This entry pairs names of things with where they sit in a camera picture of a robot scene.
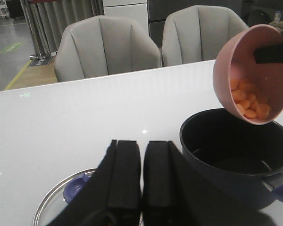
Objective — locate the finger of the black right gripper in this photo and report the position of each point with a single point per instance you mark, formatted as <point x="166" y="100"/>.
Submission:
<point x="269" y="54"/>

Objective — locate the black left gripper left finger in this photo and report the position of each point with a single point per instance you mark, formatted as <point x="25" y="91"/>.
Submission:
<point x="112" y="196"/>

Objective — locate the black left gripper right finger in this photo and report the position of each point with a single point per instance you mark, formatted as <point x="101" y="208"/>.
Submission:
<point x="174" y="194"/>

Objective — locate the pink bowl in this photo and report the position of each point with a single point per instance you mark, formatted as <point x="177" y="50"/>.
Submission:
<point x="236" y="61"/>

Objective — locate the glass lid with blue knob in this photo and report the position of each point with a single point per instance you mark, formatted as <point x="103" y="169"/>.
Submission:
<point x="60" y="196"/>

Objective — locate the orange ham slices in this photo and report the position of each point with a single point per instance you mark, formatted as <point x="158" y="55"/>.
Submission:
<point x="250" y="100"/>

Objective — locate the beige cushion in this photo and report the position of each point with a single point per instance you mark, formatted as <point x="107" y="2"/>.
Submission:
<point x="278" y="25"/>

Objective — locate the dark blue saucepan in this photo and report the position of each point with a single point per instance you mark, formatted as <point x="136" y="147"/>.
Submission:
<point x="241" y="159"/>

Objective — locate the right grey upholstered chair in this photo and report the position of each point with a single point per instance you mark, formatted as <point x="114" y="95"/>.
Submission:
<point x="198" y="33"/>

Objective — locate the grey upholstered chair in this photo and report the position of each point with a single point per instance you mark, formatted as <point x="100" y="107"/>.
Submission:
<point x="198" y="33"/>
<point x="104" y="45"/>

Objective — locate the white cabinet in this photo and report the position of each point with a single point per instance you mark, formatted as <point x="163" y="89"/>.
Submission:
<point x="133" y="9"/>

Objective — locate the left grey upholstered chair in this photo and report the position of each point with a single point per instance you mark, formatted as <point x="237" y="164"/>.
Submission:
<point x="104" y="45"/>

